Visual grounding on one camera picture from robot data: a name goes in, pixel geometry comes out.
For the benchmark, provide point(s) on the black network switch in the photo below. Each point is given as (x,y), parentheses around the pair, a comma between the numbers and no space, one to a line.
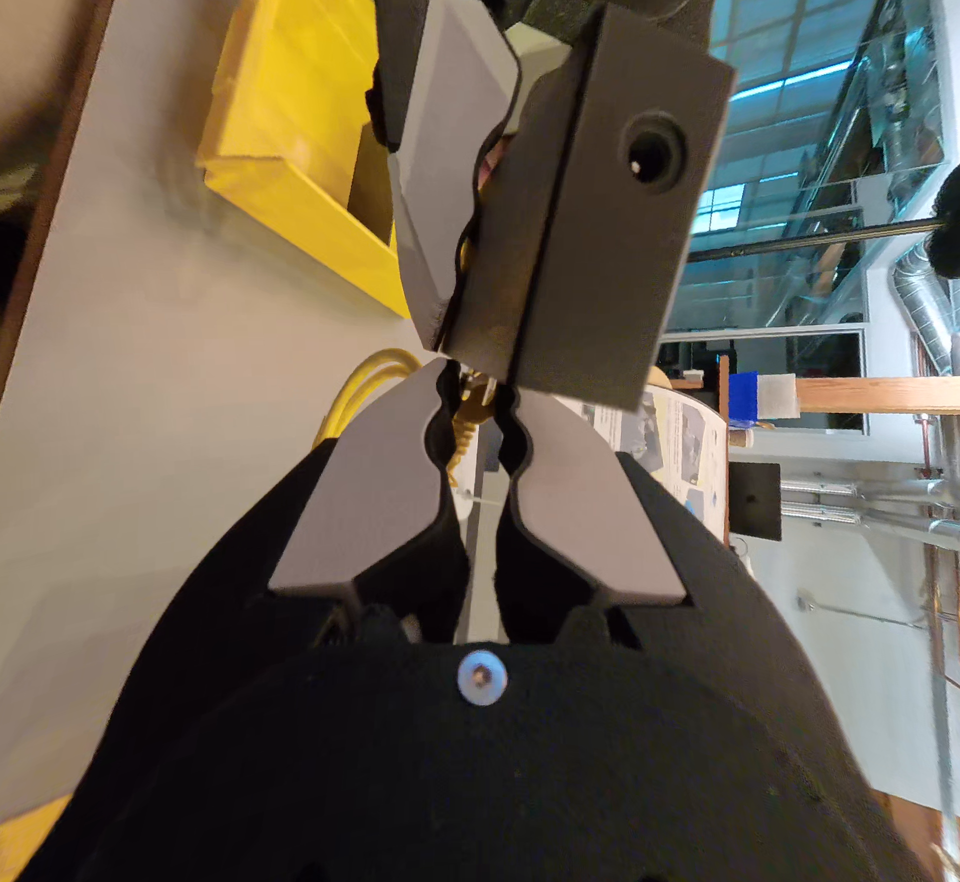
(600,222)

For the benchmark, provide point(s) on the silver corrugated duct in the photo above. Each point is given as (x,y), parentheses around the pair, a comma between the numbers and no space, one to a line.
(919,297)

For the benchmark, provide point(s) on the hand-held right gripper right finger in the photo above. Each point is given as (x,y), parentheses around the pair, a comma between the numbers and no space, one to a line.
(592,522)

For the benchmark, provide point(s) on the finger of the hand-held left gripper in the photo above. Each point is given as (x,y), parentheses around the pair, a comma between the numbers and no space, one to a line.
(541,61)
(442,132)

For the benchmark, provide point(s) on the blue plastic box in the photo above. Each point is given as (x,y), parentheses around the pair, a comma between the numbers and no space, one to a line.
(742,395)

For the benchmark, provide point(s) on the wooden board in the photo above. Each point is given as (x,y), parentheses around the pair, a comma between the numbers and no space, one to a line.
(661,376)

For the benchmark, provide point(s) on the black pole stand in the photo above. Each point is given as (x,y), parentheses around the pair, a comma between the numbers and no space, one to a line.
(949,237)

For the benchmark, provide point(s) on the yellow plastic bin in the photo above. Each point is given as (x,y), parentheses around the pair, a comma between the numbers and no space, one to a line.
(285,72)
(22,852)

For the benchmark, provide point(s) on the black square panel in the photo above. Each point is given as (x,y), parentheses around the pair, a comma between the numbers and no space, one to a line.
(754,500)

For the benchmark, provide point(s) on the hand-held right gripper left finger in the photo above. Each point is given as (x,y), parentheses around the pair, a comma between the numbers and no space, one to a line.
(360,507)

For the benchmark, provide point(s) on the white plastic box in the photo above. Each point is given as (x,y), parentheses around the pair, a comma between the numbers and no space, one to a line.
(776,396)

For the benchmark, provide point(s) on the silver metal pipes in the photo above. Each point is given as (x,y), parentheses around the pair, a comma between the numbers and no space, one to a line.
(817,488)

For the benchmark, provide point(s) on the wooden beam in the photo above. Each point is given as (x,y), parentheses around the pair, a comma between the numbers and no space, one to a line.
(877,395)

